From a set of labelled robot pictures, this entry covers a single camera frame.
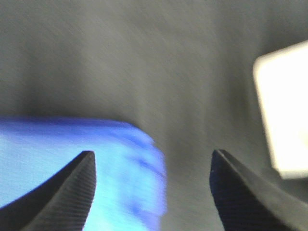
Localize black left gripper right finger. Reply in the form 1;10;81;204
209;150;308;231

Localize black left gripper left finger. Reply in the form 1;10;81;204
0;151;96;231

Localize blue microfiber towel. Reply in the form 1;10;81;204
0;117;167;231

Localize white plastic storage basket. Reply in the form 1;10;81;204
253;41;308;179

